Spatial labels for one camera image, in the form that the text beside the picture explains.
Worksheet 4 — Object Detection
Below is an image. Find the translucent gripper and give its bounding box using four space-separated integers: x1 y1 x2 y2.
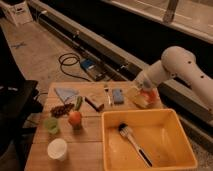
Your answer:
128 86 148 103

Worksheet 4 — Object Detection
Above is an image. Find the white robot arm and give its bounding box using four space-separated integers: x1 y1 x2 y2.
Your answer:
134 46 213 112

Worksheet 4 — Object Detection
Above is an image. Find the green plastic cup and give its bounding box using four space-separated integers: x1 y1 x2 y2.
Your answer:
44 117 59 134

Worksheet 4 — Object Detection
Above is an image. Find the white paper cup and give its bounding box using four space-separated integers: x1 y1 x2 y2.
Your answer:
47 138 68 161

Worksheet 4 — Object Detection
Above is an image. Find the blue sponge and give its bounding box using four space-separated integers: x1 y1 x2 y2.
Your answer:
112 89 124 104

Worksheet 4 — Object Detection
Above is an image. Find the orange red bowl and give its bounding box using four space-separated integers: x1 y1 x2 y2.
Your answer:
140 90 157 105

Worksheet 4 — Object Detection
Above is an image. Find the brown chocolate bar block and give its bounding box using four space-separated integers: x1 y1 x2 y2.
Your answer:
85 96 104 112

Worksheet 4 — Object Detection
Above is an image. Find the blue electronic box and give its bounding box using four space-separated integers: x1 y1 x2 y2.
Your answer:
80 59 105 81

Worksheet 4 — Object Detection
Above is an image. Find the yellow plastic bin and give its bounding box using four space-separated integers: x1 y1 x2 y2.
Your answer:
101 109 197 171

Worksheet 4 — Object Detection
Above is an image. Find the orange carrot toy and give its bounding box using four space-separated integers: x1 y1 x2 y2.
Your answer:
68 96 83 130

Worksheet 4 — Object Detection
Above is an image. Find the blue folded cloth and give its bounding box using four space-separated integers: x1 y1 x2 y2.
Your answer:
54 87 79 103

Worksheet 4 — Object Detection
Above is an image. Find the brown grape bunch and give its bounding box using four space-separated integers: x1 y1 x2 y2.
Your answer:
50 103 74 118

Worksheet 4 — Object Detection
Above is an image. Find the black chair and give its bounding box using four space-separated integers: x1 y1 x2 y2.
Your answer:
0 27 43 169

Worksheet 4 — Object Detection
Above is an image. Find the white cardboard box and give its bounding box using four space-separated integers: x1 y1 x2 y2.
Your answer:
0 0 33 27

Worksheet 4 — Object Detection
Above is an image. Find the black handled dish brush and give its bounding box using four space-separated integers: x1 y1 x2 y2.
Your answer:
118 123 153 167

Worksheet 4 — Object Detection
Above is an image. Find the grey metal rail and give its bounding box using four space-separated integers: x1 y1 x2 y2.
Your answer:
30 0 213 130

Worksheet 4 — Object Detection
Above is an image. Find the black coiled cable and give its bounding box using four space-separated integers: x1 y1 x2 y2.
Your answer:
58 52 93 83

